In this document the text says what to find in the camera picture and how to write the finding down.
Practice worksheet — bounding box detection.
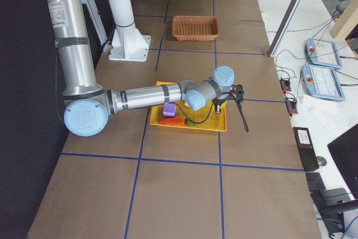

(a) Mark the camera black cable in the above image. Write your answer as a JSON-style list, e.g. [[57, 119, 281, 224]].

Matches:
[[176, 90, 249, 133]]

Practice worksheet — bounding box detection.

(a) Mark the white mounting column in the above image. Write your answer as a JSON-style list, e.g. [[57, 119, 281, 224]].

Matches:
[[108, 0, 151, 62]]

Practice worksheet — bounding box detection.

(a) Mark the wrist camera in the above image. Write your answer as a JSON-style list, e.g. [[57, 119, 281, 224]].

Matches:
[[230, 85, 244, 102]]

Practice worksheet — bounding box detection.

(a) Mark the brown wicker basket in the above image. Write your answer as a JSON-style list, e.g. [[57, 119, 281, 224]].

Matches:
[[172, 16, 220, 41]]

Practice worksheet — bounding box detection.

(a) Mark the lower teach pendant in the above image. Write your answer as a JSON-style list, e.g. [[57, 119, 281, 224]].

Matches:
[[302, 64, 345, 102]]

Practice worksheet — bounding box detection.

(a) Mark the upper teach pendant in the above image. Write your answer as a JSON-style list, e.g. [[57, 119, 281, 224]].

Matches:
[[305, 38, 342, 69]]

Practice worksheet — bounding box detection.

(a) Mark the orange toy carrot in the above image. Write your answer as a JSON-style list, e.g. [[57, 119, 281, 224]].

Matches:
[[158, 117, 196, 126]]

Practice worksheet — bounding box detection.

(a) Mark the teach pendant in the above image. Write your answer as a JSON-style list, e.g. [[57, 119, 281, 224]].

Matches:
[[305, 38, 342, 69], [302, 64, 345, 102]]

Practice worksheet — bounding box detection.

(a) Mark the aluminium frame post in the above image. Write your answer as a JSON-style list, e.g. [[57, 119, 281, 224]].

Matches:
[[267, 0, 302, 58]]

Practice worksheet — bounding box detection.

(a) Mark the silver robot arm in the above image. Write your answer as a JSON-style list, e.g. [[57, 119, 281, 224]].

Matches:
[[46, 0, 234, 137]]

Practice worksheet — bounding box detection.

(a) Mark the orange power strip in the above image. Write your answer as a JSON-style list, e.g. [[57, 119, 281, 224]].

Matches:
[[280, 78, 291, 93], [285, 97, 298, 116]]

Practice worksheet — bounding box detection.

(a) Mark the black monitor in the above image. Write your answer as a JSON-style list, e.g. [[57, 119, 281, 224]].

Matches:
[[328, 127, 357, 198]]

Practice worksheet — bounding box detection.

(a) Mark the purple foam block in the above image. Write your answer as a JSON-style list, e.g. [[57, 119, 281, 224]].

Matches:
[[163, 103, 177, 118]]

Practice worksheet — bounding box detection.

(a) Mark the yellow plastic basket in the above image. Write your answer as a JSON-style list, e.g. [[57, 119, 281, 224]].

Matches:
[[149, 81, 228, 133]]

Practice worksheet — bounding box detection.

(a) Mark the black rectangular box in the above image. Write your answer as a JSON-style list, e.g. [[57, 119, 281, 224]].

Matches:
[[293, 127, 319, 172]]

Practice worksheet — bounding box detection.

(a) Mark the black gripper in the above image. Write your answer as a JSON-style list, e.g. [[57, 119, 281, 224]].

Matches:
[[214, 95, 232, 113]]

